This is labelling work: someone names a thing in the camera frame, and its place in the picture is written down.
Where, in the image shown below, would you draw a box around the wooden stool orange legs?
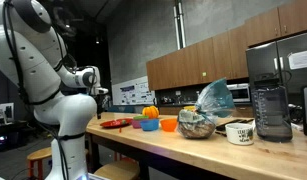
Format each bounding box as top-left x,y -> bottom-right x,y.
26,145 -> 91,180

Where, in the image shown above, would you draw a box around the purple bowl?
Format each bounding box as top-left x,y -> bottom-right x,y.
130,118 -> 144,130

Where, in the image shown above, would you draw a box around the wooden lower cabinet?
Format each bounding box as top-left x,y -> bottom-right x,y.
231,105 -> 255,119
158,106 -> 185,116

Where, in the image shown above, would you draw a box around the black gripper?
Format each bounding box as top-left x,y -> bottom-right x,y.
95,94 -> 111,120

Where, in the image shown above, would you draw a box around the white wall poster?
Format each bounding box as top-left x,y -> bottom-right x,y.
111,75 -> 157,106

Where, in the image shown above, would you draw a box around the wooden cabinet above fridge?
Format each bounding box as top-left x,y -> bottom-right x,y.
244,0 -> 307,48

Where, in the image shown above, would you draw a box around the round wooden stool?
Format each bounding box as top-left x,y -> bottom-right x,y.
93,159 -> 141,180

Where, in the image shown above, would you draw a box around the white printed cup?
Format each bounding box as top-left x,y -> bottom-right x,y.
224,122 -> 255,146

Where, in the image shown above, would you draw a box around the green bowl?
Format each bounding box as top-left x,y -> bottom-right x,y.
132,114 -> 150,121

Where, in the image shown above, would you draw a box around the blue bowl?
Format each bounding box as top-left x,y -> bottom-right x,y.
139,118 -> 160,132

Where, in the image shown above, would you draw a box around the red plate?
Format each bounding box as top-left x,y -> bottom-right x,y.
99,118 -> 134,129

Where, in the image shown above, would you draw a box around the black equipment box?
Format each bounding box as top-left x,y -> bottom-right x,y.
0,121 -> 29,153

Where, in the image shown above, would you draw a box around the teal plastic bag with food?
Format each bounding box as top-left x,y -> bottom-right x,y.
176,77 -> 236,140

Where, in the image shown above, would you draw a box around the silver microwave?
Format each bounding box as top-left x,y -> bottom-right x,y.
226,83 -> 252,104

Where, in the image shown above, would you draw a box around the grey vertical pipes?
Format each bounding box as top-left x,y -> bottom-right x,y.
172,0 -> 187,51

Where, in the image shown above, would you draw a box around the stainless steel fridge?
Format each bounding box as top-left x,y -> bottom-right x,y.
245,31 -> 307,101

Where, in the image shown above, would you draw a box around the long wooden upper cabinets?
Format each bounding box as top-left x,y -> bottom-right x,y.
145,25 -> 249,92

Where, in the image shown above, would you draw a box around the orange bowl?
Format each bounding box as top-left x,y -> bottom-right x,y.
159,117 -> 179,133

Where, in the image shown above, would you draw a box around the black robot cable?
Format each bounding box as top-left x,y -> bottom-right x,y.
2,0 -> 98,180

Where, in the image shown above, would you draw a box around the orange toy pumpkin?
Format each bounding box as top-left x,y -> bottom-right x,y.
141,105 -> 160,120

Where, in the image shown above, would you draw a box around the white paper on fridge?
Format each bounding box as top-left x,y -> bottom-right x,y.
287,49 -> 307,71

